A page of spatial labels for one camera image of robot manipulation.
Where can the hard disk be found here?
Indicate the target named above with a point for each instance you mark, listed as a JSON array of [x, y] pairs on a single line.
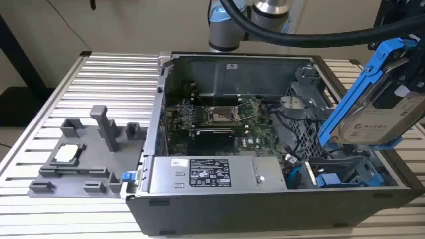
[[359, 124]]

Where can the black box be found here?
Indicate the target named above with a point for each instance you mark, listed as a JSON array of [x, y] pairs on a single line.
[[21, 107]]

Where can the gray parts rack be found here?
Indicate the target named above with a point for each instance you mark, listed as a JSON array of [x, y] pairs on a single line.
[[93, 154]]

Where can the black PC case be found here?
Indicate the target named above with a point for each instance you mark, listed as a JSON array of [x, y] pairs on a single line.
[[232, 214]]

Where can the gray metal drive cage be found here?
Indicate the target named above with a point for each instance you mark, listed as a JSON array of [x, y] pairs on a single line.
[[299, 129]]

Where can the black graphics card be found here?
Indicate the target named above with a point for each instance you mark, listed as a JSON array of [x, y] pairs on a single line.
[[212, 142]]

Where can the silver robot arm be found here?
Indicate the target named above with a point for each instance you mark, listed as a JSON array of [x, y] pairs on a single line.
[[226, 32]]

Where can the blue case latch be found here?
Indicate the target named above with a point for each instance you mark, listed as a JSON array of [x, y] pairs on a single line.
[[128, 177]]

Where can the green motherboard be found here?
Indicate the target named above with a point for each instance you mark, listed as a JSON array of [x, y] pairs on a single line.
[[263, 134]]

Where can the black table corner cap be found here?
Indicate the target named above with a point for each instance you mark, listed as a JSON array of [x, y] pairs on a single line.
[[86, 53]]

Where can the silver CPU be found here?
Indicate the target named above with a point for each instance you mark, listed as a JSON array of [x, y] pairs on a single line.
[[69, 152]]

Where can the silver power supply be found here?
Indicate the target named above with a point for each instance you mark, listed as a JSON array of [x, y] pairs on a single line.
[[166, 179]]

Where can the black desk leg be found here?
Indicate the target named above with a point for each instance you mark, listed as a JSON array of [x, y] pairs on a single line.
[[21, 49]]

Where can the CPU socket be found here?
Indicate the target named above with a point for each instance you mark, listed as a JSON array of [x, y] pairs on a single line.
[[220, 115]]

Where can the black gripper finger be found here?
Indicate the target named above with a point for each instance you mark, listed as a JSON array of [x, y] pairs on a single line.
[[387, 100], [416, 74]]

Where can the disk bay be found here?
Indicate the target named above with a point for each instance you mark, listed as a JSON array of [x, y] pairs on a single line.
[[352, 171]]

